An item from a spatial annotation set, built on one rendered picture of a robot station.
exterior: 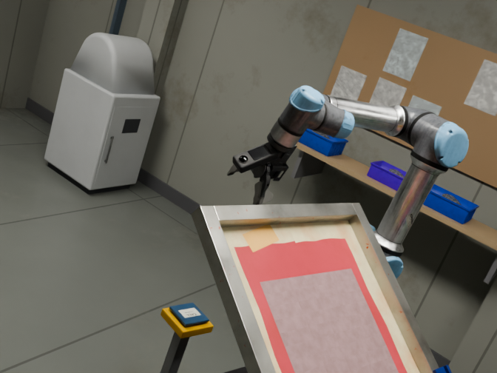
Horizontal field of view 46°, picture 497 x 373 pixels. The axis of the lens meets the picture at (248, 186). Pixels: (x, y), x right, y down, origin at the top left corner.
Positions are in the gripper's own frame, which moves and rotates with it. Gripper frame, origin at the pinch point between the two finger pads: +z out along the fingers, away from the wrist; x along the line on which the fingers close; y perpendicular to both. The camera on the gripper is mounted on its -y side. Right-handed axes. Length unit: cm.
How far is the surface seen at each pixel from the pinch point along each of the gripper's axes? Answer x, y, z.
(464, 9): 121, 247, -45
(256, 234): -20.4, -12.3, -6.9
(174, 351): -7, 10, 68
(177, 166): 228, 204, 192
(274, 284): -32.6, -12.9, -3.7
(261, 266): -28.1, -14.6, -4.8
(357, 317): -43.8, 10.9, -0.7
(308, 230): -20.2, 6.9, -7.0
